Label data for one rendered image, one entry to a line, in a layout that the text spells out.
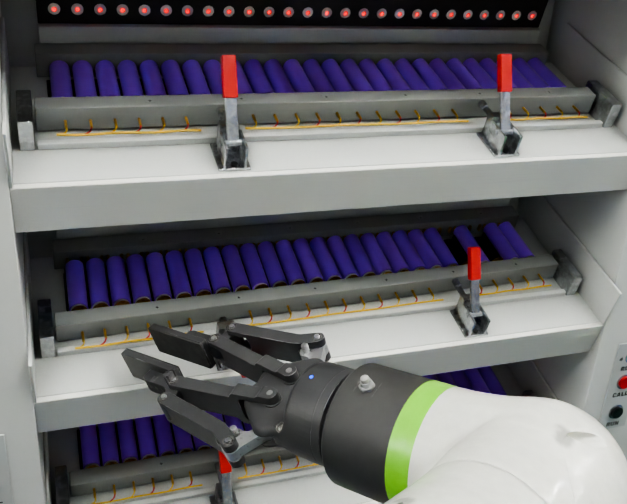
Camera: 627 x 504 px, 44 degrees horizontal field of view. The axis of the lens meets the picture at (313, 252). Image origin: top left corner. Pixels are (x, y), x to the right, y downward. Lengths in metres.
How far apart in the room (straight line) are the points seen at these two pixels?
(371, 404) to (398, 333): 0.30
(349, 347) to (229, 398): 0.20
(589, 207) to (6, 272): 0.62
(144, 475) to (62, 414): 0.17
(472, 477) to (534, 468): 0.04
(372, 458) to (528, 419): 0.11
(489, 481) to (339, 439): 0.14
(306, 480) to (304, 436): 0.35
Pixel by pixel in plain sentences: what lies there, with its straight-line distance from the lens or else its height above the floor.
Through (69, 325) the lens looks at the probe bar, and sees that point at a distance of 0.76.
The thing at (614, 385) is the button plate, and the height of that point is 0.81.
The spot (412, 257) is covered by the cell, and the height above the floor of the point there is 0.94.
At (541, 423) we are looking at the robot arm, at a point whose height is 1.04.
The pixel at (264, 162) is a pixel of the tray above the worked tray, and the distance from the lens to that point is 0.68.
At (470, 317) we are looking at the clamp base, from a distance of 0.83.
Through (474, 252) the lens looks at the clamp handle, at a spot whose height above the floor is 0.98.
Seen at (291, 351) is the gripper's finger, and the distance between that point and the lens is 0.66.
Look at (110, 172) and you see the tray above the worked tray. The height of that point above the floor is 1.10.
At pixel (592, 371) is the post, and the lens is 0.96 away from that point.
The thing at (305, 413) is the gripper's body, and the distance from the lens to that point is 0.56.
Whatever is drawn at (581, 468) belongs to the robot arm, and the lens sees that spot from 0.47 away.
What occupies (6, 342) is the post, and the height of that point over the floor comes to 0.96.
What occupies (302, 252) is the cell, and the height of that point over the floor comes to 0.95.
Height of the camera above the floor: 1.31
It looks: 25 degrees down
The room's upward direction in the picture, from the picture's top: 4 degrees clockwise
